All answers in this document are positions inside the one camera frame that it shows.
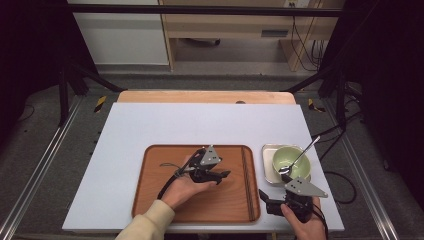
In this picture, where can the aluminium floor rail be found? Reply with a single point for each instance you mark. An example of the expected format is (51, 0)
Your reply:
(363, 173)
(36, 166)

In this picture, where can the light wooden desk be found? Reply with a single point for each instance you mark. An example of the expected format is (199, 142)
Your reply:
(230, 25)

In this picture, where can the white cabinet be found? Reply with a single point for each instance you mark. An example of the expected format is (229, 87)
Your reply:
(121, 36)

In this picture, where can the person's right hand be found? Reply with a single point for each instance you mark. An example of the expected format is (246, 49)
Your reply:
(310, 230)

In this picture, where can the black horizontal metal bar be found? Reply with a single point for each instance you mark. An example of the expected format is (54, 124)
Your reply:
(200, 10)

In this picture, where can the black metal stand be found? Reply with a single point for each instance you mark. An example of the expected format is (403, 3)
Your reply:
(340, 96)
(63, 93)

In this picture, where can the yellow and black tape piece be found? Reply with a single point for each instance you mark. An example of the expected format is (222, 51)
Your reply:
(313, 105)
(100, 104)

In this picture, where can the pale green bowl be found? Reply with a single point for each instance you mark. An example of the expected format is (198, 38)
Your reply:
(286, 156)

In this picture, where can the person's left hand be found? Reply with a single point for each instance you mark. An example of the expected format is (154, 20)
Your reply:
(183, 193)

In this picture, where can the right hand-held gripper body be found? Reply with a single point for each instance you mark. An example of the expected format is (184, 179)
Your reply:
(300, 203)

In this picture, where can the black curtain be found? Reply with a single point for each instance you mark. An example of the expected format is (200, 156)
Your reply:
(390, 66)
(30, 50)

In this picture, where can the white wall socket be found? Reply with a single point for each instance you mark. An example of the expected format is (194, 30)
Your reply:
(295, 3)

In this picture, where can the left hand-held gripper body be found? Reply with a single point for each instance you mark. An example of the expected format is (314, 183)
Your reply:
(203, 166)

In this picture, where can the light wooden table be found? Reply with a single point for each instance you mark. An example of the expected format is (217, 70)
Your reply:
(200, 96)

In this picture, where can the brown wood-grain tray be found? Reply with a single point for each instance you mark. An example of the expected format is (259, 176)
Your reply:
(226, 203)

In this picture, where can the steel spoon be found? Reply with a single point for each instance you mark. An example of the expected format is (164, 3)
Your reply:
(284, 171)

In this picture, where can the white square container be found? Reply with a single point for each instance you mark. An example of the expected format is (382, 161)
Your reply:
(266, 166)

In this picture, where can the dark object under desk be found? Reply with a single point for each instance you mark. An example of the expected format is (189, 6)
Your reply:
(203, 42)

